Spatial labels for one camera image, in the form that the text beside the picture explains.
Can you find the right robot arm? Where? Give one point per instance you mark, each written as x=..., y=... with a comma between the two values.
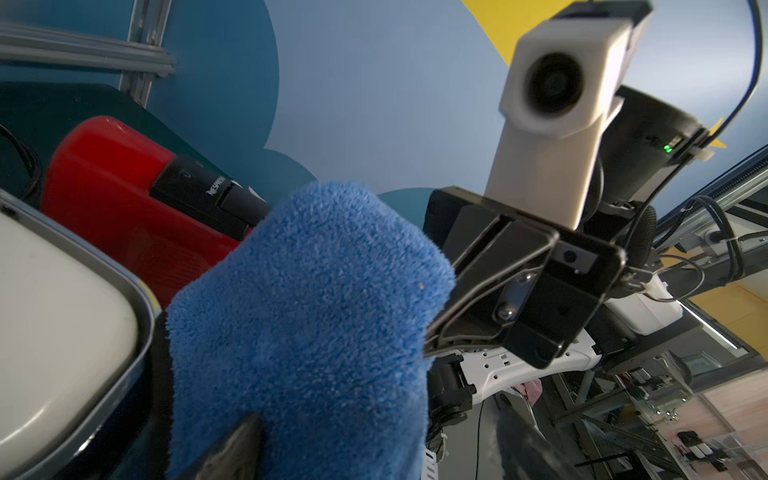
x=643, y=146

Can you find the aluminium frame rail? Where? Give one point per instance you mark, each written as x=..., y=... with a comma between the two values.
x=140, y=59

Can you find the white coffee machine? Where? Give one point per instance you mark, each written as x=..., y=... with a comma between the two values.
x=75, y=328

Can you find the red coffee machine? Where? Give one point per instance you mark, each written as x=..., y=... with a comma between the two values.
x=166, y=217

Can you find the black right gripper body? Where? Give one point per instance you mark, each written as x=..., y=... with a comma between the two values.
x=521, y=283

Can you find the blue microfibre cloth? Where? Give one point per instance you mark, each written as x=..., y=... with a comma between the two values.
x=316, y=322

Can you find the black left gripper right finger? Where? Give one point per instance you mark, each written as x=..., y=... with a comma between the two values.
x=526, y=454

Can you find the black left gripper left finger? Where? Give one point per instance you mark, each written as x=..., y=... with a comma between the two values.
x=235, y=456

